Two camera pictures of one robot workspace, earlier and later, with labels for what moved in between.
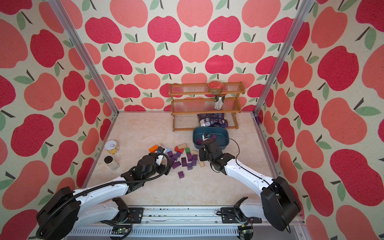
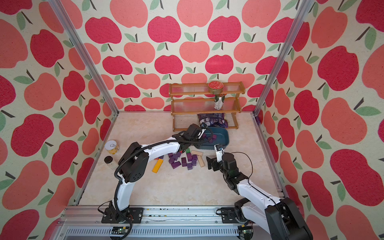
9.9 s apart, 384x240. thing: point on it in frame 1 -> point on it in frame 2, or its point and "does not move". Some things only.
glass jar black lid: (109, 160) does not move
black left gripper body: (161, 168) -> (196, 142)
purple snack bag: (216, 120) does not move
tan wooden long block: (201, 163) does not move
